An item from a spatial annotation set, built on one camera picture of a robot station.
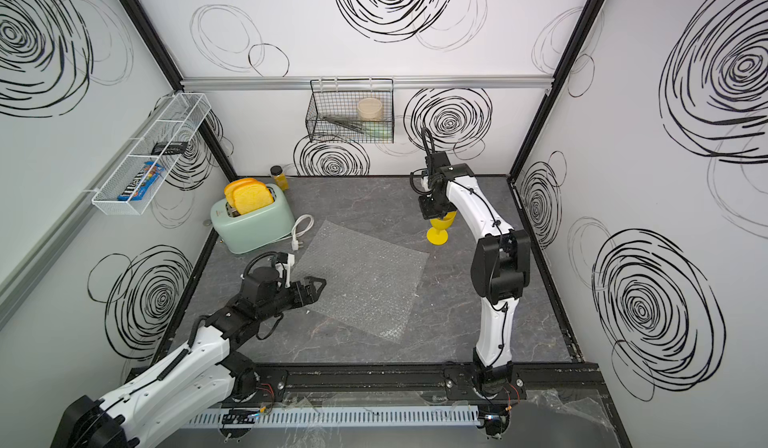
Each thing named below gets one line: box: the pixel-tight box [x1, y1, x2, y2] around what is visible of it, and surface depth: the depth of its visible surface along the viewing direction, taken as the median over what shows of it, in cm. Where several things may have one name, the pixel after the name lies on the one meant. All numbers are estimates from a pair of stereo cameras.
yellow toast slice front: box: [233, 183, 274, 215], surface depth 91 cm
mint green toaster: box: [210, 183, 296, 255], surface depth 93 cm
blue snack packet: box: [117, 161, 165, 201], surface depth 72 cm
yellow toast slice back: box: [224, 178, 266, 207], surface depth 89 cm
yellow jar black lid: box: [270, 165, 289, 191], surface depth 113 cm
